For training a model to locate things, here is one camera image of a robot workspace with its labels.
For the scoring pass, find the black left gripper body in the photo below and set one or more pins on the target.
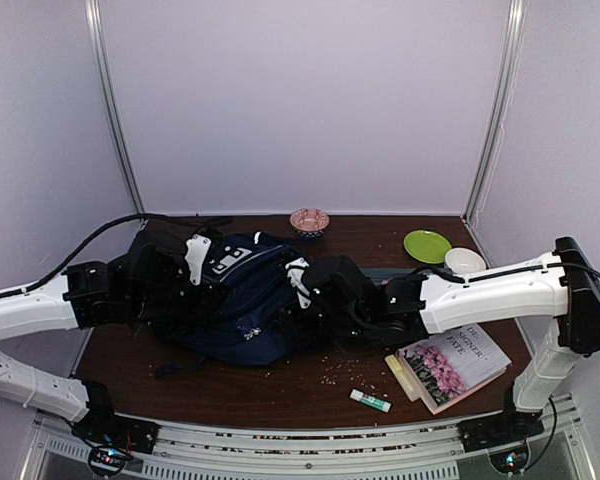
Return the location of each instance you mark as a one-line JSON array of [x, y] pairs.
[[160, 301]]

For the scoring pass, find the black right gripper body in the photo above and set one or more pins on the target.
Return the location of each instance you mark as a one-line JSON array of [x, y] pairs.
[[340, 324]]

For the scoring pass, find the navy blue student backpack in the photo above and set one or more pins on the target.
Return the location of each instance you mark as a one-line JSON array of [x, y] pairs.
[[242, 302]]

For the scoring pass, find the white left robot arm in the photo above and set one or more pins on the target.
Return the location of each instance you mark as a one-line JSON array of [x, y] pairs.
[[76, 297]]

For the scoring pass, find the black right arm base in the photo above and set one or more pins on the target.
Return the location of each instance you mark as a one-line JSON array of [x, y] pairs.
[[508, 426]]

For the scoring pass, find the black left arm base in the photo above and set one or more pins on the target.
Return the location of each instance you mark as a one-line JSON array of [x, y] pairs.
[[115, 432]]

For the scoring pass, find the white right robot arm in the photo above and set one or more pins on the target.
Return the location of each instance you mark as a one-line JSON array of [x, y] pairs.
[[430, 301]]

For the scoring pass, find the teal Humor hardcover book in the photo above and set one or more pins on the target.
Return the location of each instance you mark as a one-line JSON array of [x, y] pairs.
[[380, 275]]

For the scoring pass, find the red blue patterned bowl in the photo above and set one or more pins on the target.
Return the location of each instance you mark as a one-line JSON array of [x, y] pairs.
[[309, 223]]

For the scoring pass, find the white green glue stick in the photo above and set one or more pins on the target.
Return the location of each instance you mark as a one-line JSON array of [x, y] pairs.
[[370, 401]]

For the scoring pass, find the yellow highlighter pen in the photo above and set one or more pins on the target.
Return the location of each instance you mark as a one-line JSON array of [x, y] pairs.
[[402, 378]]

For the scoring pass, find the green plate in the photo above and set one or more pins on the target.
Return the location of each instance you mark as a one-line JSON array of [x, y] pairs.
[[426, 246]]

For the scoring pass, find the pink flower Designer Fate book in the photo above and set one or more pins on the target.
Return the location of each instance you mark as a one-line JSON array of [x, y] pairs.
[[446, 368]]

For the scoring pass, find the white bowl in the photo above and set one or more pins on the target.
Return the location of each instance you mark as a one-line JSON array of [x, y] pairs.
[[462, 260]]

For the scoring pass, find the aluminium front rail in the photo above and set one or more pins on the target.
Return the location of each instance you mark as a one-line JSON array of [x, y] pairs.
[[423, 450]]

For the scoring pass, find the left aluminium frame post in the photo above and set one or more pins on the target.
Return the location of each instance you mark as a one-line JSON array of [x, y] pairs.
[[97, 36]]

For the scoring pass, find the aluminium frame post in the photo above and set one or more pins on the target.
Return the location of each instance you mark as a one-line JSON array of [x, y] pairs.
[[97, 36], [495, 127]]

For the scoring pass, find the right aluminium frame post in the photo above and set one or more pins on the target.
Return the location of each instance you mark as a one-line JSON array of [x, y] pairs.
[[495, 127]]

